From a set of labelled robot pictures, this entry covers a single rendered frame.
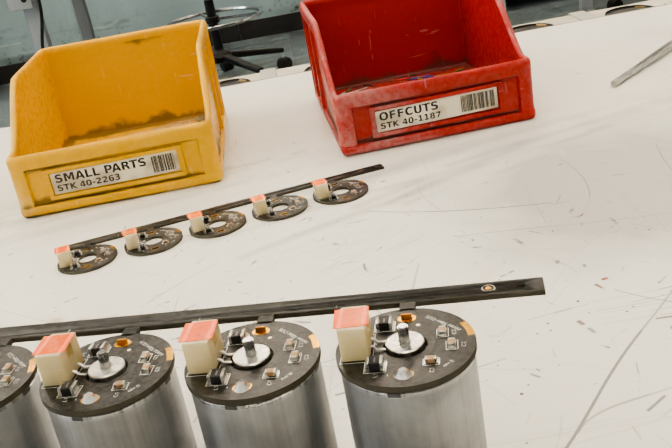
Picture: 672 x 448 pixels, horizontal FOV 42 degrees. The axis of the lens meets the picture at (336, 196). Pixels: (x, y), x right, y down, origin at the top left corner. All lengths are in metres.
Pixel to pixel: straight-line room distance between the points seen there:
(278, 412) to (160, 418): 0.02
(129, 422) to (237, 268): 0.18
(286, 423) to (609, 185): 0.24
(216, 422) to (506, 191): 0.23
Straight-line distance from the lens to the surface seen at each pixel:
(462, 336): 0.16
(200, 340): 0.16
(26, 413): 0.18
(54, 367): 0.17
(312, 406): 0.16
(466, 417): 0.16
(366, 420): 0.16
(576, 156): 0.40
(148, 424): 0.17
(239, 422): 0.16
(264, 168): 0.44
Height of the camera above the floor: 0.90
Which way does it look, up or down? 22 degrees down
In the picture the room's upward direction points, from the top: 10 degrees counter-clockwise
